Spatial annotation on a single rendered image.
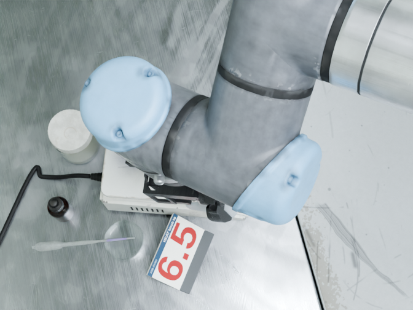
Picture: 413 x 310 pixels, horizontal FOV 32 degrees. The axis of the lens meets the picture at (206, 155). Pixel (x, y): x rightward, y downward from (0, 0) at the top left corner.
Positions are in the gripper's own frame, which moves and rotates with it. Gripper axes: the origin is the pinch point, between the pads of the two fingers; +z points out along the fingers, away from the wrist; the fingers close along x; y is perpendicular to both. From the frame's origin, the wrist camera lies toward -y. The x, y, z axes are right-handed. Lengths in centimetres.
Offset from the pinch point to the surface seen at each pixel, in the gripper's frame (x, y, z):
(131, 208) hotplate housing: 2.0, 16.0, 5.5
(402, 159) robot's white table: -10.9, -18.6, 19.0
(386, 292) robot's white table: 8.2, -17.7, 18.5
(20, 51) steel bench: -20.0, 37.7, 5.0
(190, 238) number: 4.7, 8.7, 10.3
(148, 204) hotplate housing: 1.5, 13.2, 4.1
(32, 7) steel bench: -27.5, 37.3, 5.2
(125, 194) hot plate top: 1.0, 15.5, 1.2
